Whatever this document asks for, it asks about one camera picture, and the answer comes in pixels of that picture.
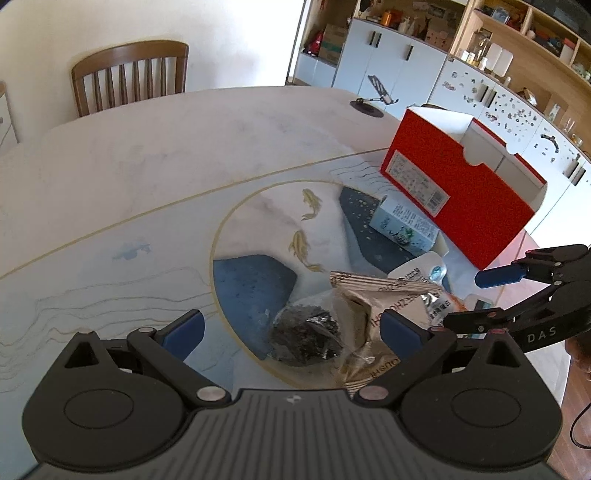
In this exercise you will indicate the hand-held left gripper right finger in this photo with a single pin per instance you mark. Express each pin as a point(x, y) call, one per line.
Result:
point(401, 334)

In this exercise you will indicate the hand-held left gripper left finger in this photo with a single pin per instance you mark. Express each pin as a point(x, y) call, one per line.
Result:
point(184, 334)

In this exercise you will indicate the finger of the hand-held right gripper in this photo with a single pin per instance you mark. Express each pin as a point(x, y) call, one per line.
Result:
point(471, 320)
point(501, 275)

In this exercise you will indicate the silver foil snack packet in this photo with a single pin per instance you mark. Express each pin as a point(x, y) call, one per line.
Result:
point(364, 300)

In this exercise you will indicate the white sausage packet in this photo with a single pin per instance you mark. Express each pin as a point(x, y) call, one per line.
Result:
point(411, 272)

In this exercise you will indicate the red cardboard box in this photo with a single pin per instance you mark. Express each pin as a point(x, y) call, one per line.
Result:
point(461, 198)

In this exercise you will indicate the white marble desktop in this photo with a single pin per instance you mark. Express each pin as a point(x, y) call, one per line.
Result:
point(184, 147)

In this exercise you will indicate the clear packet with dark contents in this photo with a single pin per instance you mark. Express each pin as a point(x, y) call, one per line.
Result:
point(304, 332)

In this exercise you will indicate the white blue milk carton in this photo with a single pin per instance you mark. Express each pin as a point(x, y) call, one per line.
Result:
point(406, 224)

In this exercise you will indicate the black metal phone stand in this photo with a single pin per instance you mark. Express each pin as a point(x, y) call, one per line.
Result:
point(369, 105)

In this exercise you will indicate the white storage canisters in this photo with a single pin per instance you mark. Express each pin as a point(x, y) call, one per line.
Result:
point(497, 59)

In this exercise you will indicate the wooden shelf unit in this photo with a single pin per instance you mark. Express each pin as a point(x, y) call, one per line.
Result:
point(517, 27)

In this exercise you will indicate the brown wooden chair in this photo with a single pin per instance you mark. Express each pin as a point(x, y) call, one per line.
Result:
point(129, 60)

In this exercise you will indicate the teal printed cardboard box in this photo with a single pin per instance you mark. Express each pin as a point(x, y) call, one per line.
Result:
point(332, 44)

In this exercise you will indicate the red toy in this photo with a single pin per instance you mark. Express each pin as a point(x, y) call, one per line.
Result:
point(315, 44)

